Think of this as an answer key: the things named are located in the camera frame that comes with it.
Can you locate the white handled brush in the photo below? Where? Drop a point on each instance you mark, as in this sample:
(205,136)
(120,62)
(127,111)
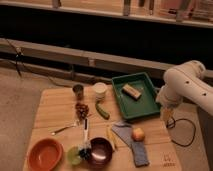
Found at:
(84,149)

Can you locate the small metal cup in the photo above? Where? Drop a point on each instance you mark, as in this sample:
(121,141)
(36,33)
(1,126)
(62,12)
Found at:
(78,90)

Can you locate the tan rectangular eraser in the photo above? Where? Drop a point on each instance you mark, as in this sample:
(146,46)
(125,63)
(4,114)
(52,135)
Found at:
(134,93)

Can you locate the green cucumber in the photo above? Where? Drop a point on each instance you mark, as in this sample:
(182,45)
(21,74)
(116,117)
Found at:
(102,112)

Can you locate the grey blue cloth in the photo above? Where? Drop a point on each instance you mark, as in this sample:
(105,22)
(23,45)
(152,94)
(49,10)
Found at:
(124,131)

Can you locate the orange bowl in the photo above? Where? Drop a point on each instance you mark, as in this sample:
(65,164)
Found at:
(45,155)

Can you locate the green plastic tray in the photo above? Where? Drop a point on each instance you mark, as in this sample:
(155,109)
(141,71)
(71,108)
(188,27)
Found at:
(129,107)

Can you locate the purple bowl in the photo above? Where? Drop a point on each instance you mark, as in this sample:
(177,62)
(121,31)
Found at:
(101,152)

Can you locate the brown grape cluster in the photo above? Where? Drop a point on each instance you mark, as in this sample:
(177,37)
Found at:
(82,110)

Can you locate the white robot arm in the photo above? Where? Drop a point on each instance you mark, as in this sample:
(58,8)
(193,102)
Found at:
(184,81)

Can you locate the white cylindrical cup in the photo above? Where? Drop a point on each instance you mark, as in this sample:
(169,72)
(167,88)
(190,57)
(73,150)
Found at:
(99,89)

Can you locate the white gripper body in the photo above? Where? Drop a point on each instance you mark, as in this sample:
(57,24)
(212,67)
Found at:
(166,113)

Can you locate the peach fruit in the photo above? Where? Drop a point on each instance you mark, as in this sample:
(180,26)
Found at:
(138,134)

